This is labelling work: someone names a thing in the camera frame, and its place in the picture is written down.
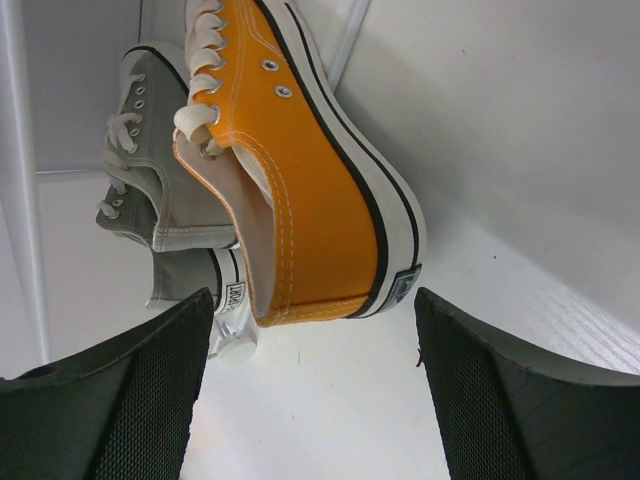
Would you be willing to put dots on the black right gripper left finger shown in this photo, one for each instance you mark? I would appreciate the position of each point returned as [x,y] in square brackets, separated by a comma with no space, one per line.
[121,409]

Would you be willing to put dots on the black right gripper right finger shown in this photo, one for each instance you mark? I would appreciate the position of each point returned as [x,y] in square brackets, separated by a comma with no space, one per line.
[509,409]

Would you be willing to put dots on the grey sneaker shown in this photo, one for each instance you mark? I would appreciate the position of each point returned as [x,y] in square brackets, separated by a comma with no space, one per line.
[153,200]

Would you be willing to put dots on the orange sneaker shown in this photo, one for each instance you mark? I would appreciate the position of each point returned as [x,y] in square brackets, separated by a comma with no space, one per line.
[328,228]

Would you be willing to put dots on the white shoe cabinet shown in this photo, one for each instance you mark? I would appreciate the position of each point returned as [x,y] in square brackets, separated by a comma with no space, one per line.
[516,123]

